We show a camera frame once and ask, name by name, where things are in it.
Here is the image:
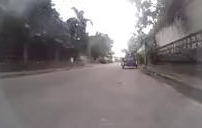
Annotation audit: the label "pale parked car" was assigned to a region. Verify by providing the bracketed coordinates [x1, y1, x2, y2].
[76, 55, 89, 66]

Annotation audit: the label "dark blue vehicle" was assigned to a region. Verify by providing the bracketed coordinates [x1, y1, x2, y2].
[121, 54, 139, 70]

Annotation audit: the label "grey asphalt road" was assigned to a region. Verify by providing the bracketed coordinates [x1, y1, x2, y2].
[0, 62, 202, 128]

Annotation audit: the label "row of trees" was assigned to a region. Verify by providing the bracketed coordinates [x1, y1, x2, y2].
[0, 0, 115, 64]

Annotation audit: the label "dark fence with posts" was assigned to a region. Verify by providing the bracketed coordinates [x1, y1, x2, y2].
[0, 39, 90, 74]

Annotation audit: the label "grey kerb strip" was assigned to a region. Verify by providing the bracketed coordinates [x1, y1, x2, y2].
[0, 63, 93, 81]

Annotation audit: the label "grey pavement strip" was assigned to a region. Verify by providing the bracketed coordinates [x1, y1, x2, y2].
[137, 64, 202, 105]

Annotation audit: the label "trees behind wall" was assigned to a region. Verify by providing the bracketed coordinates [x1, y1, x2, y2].
[126, 0, 177, 64]

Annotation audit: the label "grey wall with railing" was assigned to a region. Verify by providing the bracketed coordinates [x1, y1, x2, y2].
[144, 13, 202, 81]

